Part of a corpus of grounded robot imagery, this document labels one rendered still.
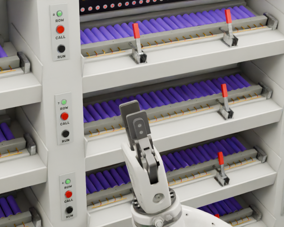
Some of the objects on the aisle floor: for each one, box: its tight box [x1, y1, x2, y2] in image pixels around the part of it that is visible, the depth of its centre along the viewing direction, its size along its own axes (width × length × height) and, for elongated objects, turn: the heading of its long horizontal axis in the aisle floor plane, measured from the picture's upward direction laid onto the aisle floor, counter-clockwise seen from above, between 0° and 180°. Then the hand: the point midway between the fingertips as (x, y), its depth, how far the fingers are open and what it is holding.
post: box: [237, 0, 284, 227], centre depth 209 cm, size 20×9×182 cm, turn 30°
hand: (134, 118), depth 104 cm, fingers open, 4 cm apart
